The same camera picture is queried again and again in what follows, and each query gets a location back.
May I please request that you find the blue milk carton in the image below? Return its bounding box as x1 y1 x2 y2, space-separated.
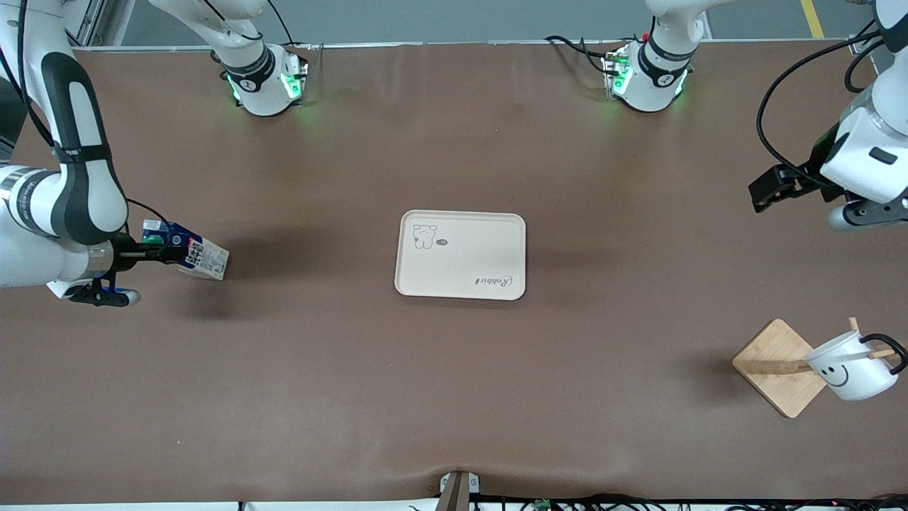
142 219 230 281

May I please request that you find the white smiley mug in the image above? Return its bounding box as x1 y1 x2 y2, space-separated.
805 330 908 402

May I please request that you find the wooden cup rack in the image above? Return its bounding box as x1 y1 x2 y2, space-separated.
732 317 898 419

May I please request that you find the beige rabbit print tray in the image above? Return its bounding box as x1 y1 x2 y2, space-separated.
394 209 527 301

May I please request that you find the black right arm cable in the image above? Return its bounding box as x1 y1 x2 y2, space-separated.
124 197 172 231

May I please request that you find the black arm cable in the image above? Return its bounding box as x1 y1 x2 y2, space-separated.
124 197 172 231
755 20 887 192

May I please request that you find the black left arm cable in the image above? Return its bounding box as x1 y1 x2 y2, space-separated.
755 20 887 192

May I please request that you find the black left base cable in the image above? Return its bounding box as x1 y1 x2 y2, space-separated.
545 35 612 75

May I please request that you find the black base cable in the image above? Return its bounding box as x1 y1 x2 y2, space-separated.
545 35 612 75
266 0 325 50

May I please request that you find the black right base cable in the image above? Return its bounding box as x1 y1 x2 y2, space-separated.
266 0 325 50

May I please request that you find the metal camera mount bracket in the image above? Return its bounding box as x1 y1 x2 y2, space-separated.
438 471 481 511

